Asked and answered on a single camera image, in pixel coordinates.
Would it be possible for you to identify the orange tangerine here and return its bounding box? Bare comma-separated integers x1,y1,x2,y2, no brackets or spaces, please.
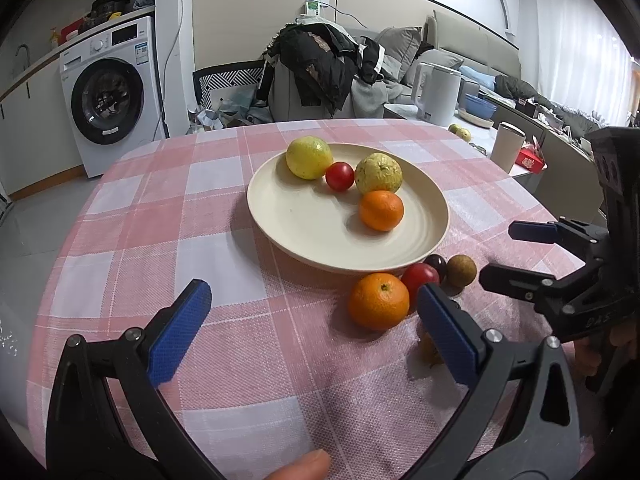
358,190,405,232
347,273,410,332

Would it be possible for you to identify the red tomato near plate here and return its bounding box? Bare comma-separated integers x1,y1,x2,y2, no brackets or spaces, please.
400,263,440,310

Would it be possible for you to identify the white kitchen counter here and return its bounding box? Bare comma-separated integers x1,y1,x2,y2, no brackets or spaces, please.
1,6,155,118

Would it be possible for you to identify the yellow round fruit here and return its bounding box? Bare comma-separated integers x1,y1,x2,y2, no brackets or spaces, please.
285,136,334,180

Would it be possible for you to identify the grey sofa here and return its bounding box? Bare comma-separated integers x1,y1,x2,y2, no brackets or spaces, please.
349,8,612,141

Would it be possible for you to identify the yellow-green fruit on side table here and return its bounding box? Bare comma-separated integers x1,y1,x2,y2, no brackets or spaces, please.
448,124,472,143

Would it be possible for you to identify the red box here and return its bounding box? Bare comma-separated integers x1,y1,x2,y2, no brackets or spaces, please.
515,148,546,174

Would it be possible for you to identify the black jacket pile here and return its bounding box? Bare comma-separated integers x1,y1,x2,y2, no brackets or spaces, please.
262,16,385,116

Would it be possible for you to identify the person's left hand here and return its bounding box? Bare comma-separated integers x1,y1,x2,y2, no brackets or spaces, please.
266,448,331,480

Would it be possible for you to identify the dark purple plum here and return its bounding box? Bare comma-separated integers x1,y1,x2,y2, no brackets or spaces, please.
424,254,447,283

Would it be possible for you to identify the green speckled round fruit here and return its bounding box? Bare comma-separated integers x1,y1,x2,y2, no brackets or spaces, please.
355,152,404,194

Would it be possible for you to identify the beige cup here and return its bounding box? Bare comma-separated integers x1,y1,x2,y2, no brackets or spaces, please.
490,122,526,174

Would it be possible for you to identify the brown longan front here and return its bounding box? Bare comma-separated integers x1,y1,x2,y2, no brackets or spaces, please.
419,333,444,367

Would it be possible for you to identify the cream round plate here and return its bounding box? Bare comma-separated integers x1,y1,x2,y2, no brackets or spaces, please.
246,153,450,274

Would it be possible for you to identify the orange tangerine front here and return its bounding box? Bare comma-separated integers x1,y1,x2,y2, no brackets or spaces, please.
358,190,405,232

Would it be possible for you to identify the red tomato front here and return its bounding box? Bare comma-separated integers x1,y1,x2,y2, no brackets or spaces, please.
324,162,355,193

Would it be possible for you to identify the red tomato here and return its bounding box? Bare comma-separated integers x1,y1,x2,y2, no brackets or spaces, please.
400,263,440,310
324,162,355,193

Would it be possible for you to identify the person's right hand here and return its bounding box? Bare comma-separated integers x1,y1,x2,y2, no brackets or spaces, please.
573,318,637,377

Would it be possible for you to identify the blue bowl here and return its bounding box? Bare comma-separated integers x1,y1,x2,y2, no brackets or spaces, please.
464,93,497,119

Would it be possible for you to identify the white side table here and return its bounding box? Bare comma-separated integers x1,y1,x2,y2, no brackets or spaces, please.
384,102,549,194

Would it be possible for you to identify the brown longan fruit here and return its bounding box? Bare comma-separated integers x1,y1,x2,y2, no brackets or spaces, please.
447,255,477,288

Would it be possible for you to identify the white electric kettle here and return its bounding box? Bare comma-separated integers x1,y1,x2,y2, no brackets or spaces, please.
411,62,461,127

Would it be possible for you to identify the white front-load washing machine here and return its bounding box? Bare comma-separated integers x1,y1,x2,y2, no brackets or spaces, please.
60,15,166,178

